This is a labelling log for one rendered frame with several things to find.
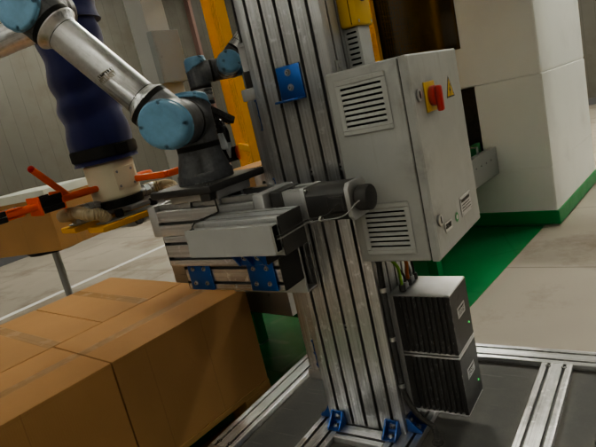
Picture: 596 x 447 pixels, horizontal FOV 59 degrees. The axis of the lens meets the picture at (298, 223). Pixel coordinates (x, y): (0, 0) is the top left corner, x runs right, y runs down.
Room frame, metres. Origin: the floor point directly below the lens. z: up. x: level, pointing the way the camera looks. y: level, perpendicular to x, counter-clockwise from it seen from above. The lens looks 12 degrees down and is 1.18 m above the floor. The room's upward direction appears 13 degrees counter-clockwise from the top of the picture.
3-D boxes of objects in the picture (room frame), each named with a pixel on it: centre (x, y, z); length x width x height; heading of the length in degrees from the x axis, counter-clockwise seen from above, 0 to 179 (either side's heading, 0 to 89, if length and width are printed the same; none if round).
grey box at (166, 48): (3.35, 0.53, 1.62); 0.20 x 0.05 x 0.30; 138
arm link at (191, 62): (1.93, 0.22, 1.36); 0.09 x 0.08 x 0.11; 99
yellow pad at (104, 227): (1.84, 0.53, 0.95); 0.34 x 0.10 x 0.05; 138
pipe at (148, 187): (1.90, 0.60, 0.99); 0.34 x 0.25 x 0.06; 138
